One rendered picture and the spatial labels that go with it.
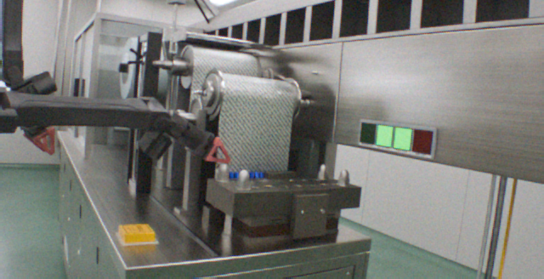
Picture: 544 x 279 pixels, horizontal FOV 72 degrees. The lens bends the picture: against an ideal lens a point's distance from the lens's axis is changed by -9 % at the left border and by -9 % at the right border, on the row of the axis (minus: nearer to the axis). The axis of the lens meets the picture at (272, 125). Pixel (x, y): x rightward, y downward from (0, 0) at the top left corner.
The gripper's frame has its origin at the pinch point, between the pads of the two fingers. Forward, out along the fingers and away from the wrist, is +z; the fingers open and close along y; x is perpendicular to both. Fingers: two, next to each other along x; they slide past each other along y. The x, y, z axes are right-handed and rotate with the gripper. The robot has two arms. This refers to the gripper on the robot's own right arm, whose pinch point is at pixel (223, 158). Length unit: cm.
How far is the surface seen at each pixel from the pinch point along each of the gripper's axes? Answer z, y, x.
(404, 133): 19.9, 36.2, 25.3
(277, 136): 11.4, 0.2, 14.3
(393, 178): 251, -165, 94
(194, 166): -2.6, -7.9, -5.7
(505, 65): 12, 60, 40
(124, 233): -17.2, 12.3, -27.8
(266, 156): 11.6, 0.2, 7.7
